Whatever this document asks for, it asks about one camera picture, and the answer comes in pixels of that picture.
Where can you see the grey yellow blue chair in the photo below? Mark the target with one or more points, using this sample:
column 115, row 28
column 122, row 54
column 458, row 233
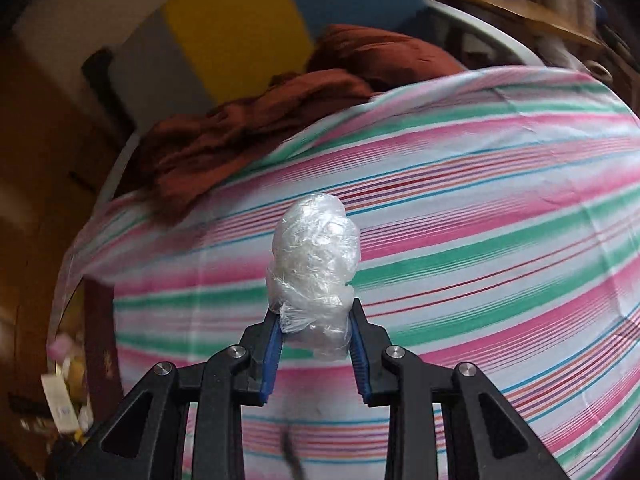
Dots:
column 225, row 25

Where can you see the clear plastic wrap ball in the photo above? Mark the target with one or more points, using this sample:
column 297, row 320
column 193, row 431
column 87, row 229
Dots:
column 315, row 250

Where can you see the dark red crumpled cloth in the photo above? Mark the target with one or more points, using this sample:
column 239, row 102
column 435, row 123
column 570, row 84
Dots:
column 250, row 130

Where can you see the white bed frame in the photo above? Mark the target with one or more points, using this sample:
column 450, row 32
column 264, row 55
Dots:
column 480, row 25

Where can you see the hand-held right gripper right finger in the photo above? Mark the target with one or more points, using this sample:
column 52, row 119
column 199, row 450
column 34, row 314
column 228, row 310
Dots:
column 361, row 360

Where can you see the pink green striped bed sheet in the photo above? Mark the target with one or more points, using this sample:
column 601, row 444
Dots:
column 475, row 210

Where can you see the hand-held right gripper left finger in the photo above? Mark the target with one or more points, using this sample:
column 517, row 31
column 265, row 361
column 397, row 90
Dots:
column 270, row 360

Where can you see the wooden side table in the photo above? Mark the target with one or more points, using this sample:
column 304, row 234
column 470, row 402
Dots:
column 525, row 12

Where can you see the wooden wardrobe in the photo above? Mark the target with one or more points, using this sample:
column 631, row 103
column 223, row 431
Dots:
column 30, row 160

